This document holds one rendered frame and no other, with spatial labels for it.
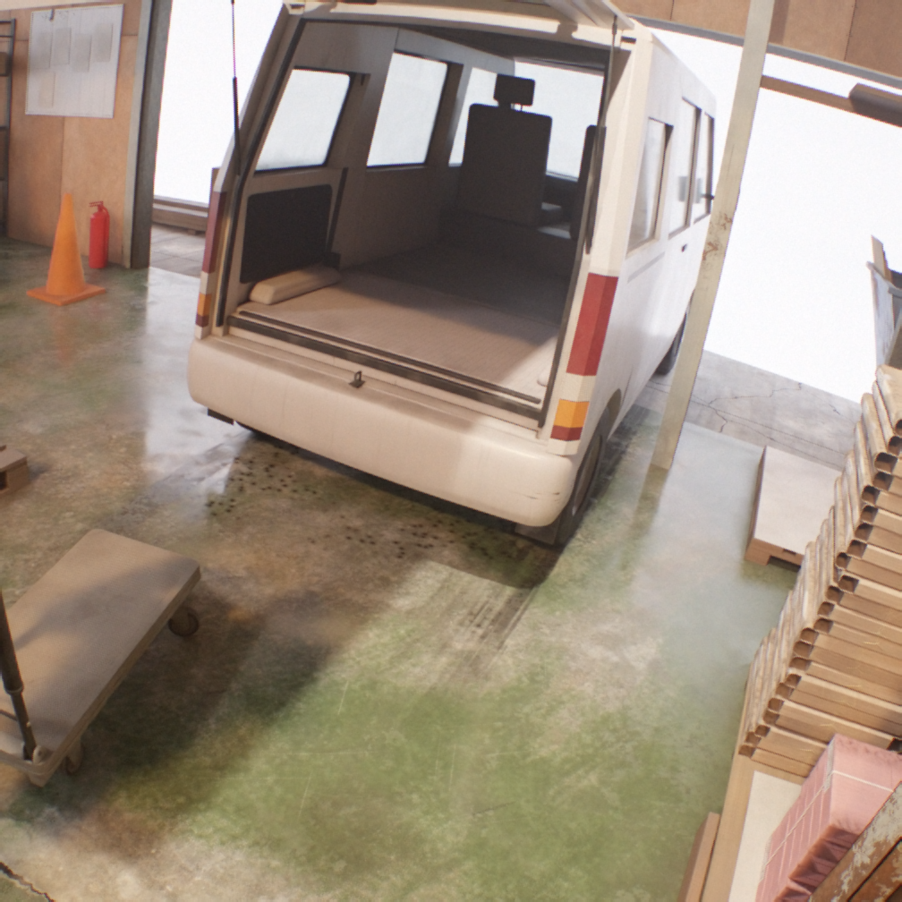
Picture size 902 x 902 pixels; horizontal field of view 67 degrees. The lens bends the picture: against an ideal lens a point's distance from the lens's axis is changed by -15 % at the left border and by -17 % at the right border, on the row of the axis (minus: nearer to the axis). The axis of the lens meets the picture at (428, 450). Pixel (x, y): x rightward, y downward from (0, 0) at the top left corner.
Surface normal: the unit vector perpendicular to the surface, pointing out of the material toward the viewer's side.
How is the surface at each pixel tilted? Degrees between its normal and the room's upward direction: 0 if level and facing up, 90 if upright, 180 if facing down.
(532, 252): 90
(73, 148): 90
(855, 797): 0
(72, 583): 0
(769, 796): 0
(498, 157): 93
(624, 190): 77
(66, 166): 90
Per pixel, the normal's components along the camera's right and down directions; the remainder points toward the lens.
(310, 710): 0.15, -0.88
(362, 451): -0.44, 0.40
